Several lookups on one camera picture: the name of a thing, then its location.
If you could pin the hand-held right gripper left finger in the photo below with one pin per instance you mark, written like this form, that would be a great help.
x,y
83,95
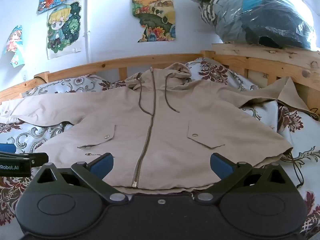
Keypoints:
x,y
102,166

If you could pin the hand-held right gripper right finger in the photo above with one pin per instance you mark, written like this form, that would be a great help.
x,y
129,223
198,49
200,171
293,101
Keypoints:
x,y
221,166

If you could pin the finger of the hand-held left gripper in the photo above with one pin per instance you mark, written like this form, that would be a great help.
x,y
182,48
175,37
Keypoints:
x,y
7,148
38,158

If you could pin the beige hooded zip jacket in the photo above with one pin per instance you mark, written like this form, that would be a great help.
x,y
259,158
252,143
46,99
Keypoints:
x,y
170,120

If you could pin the clear bag of blue clothes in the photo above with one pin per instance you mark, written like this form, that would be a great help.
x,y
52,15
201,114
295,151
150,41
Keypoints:
x,y
262,15

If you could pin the floral patterned bedsheet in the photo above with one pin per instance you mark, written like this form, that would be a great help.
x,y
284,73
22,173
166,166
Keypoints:
x,y
297,135

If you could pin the rough wooden plank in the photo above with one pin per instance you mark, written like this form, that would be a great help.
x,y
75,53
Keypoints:
x,y
270,57

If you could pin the wooden bed frame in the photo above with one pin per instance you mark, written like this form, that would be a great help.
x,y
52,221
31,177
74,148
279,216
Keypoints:
x,y
105,66

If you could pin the torn cartoon wall poster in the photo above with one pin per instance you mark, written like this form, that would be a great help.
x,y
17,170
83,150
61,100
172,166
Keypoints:
x,y
15,45

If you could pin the blond cartoon figure wall poster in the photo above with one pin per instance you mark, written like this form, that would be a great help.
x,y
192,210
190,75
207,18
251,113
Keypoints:
x,y
63,28

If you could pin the white wall conduit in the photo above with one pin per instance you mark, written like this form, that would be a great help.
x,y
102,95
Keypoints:
x,y
88,30

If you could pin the landscape wall poster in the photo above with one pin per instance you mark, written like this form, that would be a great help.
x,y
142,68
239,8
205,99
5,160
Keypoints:
x,y
153,15

